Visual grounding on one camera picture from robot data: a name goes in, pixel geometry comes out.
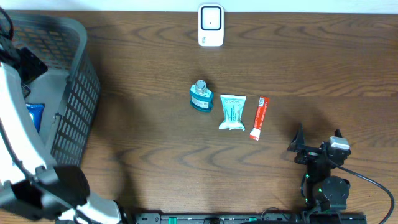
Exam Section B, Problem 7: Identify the blue Oreo cookie pack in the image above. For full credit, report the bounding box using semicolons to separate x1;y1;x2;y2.
26;103;45;133

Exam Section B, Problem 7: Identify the white wet wipes pack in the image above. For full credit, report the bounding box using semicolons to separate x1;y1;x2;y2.
219;95;246;131

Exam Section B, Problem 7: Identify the teal mouthwash bottle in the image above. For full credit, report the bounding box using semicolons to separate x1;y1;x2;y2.
190;80;214;112

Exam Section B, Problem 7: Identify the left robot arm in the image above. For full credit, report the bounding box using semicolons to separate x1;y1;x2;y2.
1;31;129;223

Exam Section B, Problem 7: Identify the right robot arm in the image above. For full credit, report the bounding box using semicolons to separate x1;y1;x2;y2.
287;125;351;223

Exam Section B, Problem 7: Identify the white barcode scanner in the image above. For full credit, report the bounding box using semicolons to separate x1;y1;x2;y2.
198;4;224;47

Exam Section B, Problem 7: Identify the grey plastic basket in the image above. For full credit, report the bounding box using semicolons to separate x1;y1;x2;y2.
1;12;101;171

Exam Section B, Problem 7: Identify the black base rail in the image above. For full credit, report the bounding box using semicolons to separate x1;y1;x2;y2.
134;211;367;224

